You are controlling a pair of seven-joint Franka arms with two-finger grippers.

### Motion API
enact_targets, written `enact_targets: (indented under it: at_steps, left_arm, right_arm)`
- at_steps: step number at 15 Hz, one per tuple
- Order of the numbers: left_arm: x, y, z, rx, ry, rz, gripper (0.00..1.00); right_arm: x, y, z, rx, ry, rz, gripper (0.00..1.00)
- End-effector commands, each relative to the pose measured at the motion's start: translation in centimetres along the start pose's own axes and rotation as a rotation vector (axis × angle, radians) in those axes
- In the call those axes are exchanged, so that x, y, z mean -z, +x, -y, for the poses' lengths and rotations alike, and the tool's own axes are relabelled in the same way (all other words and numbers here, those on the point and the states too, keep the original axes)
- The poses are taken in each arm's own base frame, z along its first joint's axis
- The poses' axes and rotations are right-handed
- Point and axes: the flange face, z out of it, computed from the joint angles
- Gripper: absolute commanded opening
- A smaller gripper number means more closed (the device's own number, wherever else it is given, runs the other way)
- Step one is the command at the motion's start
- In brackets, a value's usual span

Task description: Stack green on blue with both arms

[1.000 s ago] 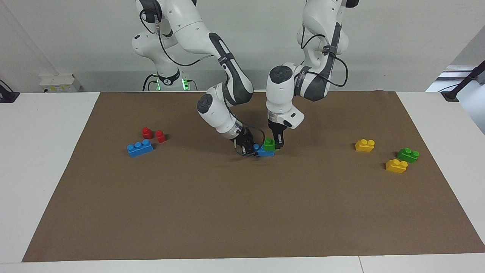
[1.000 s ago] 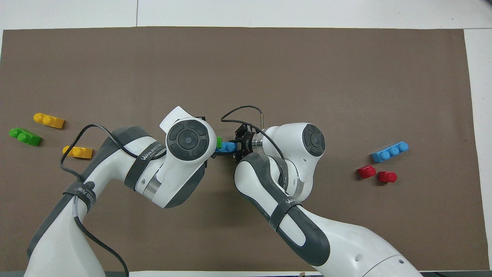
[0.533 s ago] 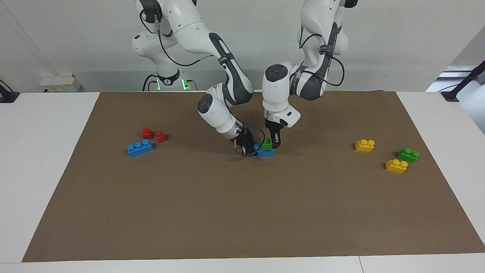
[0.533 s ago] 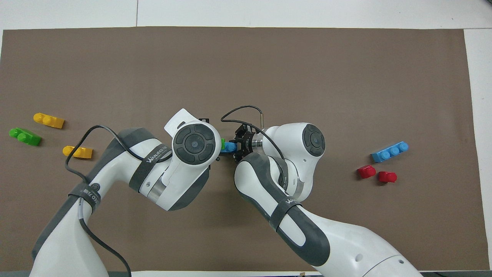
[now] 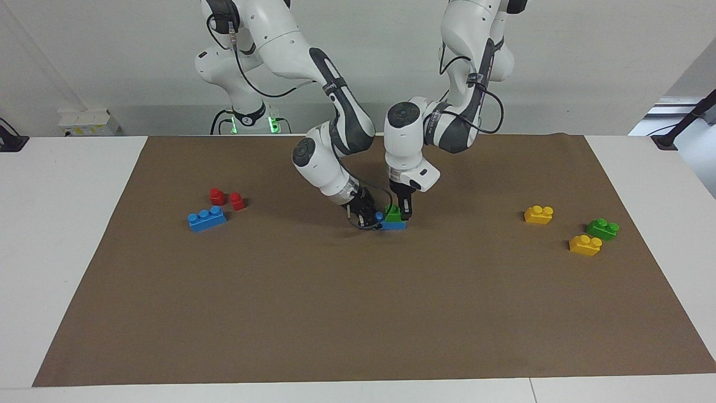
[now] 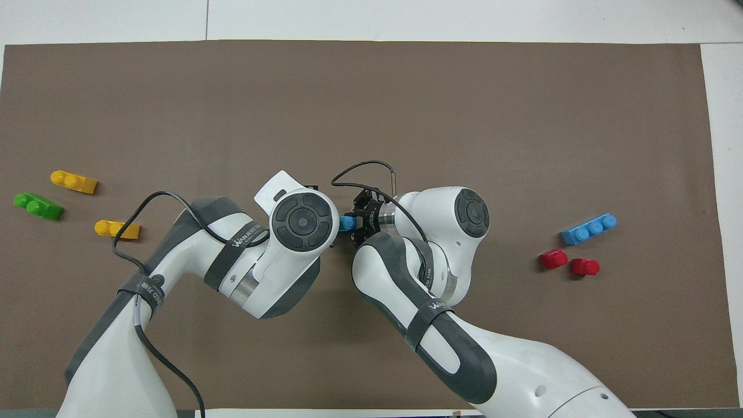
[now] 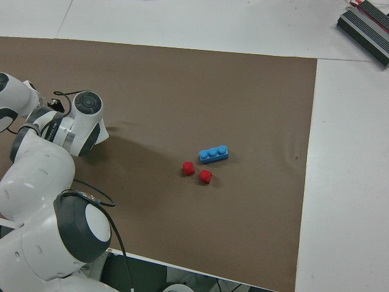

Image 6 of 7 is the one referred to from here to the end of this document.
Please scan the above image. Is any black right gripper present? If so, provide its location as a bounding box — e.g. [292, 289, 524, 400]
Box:
[350, 190, 384, 249]

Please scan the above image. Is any brown table mat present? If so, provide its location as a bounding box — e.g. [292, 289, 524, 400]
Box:
[0, 39, 725, 410]

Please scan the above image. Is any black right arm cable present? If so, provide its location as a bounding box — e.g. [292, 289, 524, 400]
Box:
[330, 160, 431, 244]

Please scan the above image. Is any yellow two-stud toy brick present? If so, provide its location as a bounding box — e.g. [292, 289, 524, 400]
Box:
[50, 170, 98, 195]
[94, 219, 141, 240]

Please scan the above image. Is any green two-stud toy brick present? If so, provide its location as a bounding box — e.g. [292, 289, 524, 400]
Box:
[13, 192, 63, 221]

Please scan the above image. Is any red single-stud toy brick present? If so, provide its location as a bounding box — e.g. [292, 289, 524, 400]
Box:
[569, 258, 601, 278]
[539, 248, 569, 271]

